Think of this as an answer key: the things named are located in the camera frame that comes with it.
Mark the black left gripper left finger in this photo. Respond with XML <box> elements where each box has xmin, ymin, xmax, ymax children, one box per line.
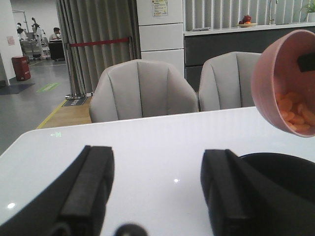
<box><xmin>0</xmin><ymin>146</ymin><xmax>115</xmax><ymax>236</ymax></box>

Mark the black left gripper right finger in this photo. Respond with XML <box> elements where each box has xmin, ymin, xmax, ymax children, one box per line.
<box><xmin>200</xmin><ymin>149</ymin><xmax>315</xmax><ymax>236</ymax></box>

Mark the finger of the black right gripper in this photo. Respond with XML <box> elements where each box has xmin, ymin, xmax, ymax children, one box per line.
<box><xmin>297</xmin><ymin>52</ymin><xmax>315</xmax><ymax>72</ymax></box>

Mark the pink bowl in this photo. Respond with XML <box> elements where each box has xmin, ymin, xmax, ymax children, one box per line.
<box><xmin>251</xmin><ymin>29</ymin><xmax>315</xmax><ymax>138</ymax></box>

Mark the dark blue saucepan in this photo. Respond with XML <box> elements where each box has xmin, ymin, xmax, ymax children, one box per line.
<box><xmin>241</xmin><ymin>152</ymin><xmax>315</xmax><ymax>203</ymax></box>

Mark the fruit plate on counter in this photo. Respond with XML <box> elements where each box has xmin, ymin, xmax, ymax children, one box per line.
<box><xmin>237</xmin><ymin>15</ymin><xmax>257</xmax><ymax>28</ymax></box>

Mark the right grey upholstered chair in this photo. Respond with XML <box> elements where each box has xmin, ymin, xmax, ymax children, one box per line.
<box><xmin>198</xmin><ymin>52</ymin><xmax>261</xmax><ymax>111</ymax></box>

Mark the grey upholstered chair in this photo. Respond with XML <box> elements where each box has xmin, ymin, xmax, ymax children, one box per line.
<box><xmin>198</xmin><ymin>52</ymin><xmax>261</xmax><ymax>111</ymax></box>
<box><xmin>89</xmin><ymin>59</ymin><xmax>198</xmax><ymax>122</ymax></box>

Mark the dark grey counter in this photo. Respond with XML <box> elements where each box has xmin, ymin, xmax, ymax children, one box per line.
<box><xmin>184</xmin><ymin>24</ymin><xmax>315</xmax><ymax>91</ymax></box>

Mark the left grey upholstered chair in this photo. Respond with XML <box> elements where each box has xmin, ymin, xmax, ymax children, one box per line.
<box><xmin>89</xmin><ymin>59</ymin><xmax>198</xmax><ymax>122</ymax></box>

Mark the red waste bin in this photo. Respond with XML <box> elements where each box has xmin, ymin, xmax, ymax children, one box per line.
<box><xmin>11</xmin><ymin>56</ymin><xmax>31</xmax><ymax>81</ymax></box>

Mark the white drawer cabinet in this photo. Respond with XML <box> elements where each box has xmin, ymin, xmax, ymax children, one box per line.
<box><xmin>136</xmin><ymin>0</ymin><xmax>185</xmax><ymax>75</ymax></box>

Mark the seated person in background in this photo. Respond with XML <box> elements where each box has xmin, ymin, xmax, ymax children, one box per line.
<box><xmin>49</xmin><ymin>27</ymin><xmax>61</xmax><ymax>41</ymax></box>

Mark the red barrier belt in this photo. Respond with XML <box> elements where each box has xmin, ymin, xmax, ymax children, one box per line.
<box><xmin>69</xmin><ymin>37</ymin><xmax>129</xmax><ymax>47</ymax></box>

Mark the chrome stanchion post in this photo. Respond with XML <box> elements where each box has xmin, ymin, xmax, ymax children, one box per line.
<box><xmin>65</xmin><ymin>43</ymin><xmax>86</xmax><ymax>100</ymax></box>

